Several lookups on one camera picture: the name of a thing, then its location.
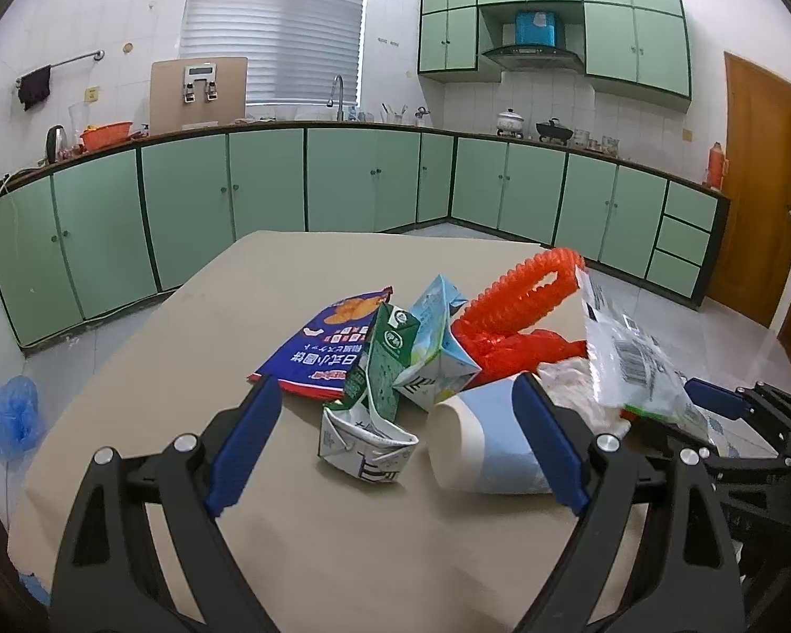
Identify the green milk carton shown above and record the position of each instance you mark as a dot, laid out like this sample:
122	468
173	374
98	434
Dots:
382	369

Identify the black wok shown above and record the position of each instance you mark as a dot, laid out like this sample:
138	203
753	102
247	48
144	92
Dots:
554	130

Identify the green base kitchen cabinets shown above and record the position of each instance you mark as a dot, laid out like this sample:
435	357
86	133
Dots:
184	211

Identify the green upper kitchen cabinets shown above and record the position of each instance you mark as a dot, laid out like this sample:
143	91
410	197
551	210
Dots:
633	39

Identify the range hood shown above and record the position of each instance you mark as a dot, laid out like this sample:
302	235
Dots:
534	56

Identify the wooden door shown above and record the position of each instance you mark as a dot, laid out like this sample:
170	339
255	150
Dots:
758	198

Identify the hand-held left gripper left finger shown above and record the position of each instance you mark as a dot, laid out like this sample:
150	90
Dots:
244	448

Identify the orange plastic basin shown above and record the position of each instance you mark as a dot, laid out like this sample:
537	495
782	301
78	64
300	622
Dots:
105	137

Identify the utensil holder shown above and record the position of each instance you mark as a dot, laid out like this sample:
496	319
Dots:
394	116

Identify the metal faucet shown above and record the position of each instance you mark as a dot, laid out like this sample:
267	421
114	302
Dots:
339	89

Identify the wooden board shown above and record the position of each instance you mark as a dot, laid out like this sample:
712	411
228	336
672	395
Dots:
168	102

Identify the white window blind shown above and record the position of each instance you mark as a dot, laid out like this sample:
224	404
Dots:
277	26

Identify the red thermos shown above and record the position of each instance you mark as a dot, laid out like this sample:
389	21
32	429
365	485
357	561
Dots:
716	168

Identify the blue snack packet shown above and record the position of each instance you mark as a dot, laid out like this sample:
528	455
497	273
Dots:
316	356

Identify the light blue drink carton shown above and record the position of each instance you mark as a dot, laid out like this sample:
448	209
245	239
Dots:
435	336

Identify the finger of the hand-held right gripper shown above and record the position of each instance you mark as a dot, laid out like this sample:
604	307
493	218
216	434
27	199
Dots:
718	401
738	452

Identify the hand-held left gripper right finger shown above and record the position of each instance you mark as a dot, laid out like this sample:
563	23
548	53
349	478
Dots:
554	448

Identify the steel electric kettle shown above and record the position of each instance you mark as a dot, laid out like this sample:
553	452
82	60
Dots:
56	145

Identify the metal towel bar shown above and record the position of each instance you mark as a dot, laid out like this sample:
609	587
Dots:
72	60

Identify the glass jar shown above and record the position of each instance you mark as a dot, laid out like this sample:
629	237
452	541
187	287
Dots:
581	140
610	144

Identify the red plastic bag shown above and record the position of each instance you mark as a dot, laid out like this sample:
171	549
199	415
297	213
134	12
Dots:
507	353

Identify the clear plastic barcode bag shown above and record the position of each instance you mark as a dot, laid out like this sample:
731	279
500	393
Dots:
626	356

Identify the white cooking pot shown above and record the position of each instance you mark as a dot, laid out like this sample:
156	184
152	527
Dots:
510	124

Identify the blue plastic bag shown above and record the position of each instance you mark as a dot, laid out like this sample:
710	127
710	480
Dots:
10	415

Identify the white blue paper cup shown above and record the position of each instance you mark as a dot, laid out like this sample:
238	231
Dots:
481	428

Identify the dark towel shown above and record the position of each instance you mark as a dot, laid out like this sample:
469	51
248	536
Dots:
34	89

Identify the wall socket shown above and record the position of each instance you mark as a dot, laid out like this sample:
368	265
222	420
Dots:
92	94

